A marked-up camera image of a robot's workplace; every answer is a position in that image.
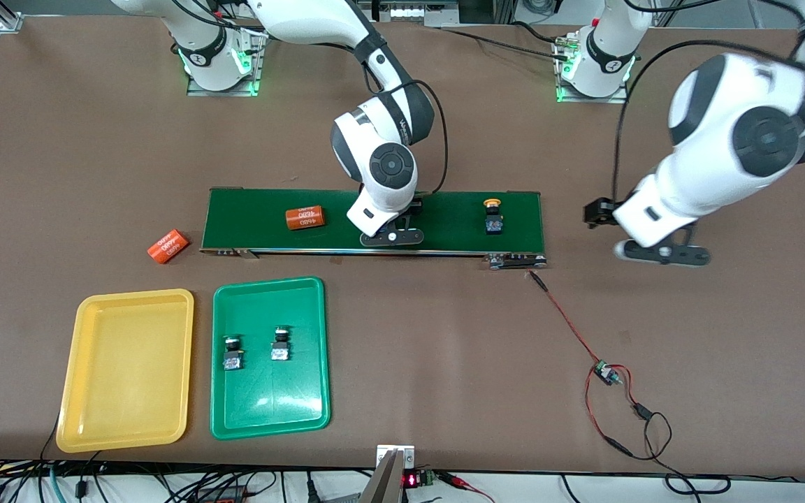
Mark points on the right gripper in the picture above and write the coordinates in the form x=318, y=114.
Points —
x=414, y=205

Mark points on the green push button switch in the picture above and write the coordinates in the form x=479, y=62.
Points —
x=233, y=358
x=279, y=349

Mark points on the grey metal bar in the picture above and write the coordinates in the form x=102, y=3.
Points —
x=381, y=485

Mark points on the silver metal bracket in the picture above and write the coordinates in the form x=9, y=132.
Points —
x=409, y=457

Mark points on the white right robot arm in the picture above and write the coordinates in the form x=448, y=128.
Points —
x=392, y=166

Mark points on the yellow plastic tray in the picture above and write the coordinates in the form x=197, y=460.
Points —
x=126, y=370

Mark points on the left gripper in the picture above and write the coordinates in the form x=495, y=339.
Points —
x=599, y=212

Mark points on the red digit display module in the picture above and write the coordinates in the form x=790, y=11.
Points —
x=411, y=480

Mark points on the red clip lead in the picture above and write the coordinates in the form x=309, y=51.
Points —
x=460, y=480

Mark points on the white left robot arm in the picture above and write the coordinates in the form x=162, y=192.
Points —
x=724, y=105

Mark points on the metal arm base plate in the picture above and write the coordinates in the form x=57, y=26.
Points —
x=595, y=100
x=221, y=91

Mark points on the green plastic tray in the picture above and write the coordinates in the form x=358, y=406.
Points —
x=270, y=398

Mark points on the aluminium frame extrusion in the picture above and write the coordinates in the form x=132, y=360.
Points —
x=8, y=19

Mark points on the white power strip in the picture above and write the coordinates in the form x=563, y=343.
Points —
x=406, y=12

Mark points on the yellow push button switch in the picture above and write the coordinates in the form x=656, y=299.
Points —
x=493, y=222

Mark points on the orange cylinder marked 4680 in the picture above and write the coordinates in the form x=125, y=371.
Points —
x=305, y=218
x=167, y=246

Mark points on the small speed controller board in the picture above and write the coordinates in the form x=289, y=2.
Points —
x=606, y=373

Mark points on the green conveyor belt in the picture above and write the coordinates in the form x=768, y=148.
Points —
x=249, y=223

